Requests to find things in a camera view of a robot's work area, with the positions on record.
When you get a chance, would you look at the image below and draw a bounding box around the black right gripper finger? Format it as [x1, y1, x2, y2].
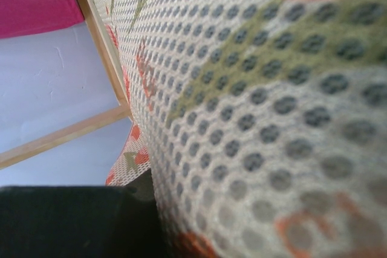
[1, 172, 167, 257]

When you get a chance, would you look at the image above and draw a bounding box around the peach floral mesh laundry bag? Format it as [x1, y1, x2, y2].
[90, 0, 386, 257]

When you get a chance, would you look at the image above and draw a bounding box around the wooden clothes rack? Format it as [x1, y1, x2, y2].
[1, 0, 129, 169]

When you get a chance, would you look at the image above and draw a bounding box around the magenta red towel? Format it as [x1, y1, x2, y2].
[1, 0, 83, 39]

